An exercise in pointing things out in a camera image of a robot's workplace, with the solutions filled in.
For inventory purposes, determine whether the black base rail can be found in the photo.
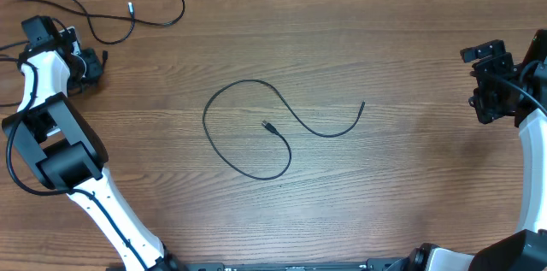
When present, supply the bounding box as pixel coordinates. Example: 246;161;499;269
106;254;486;271

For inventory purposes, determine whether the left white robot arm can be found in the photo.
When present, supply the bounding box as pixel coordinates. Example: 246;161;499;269
2;16;184;270

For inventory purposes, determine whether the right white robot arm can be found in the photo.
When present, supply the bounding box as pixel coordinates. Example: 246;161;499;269
390;29;546;271

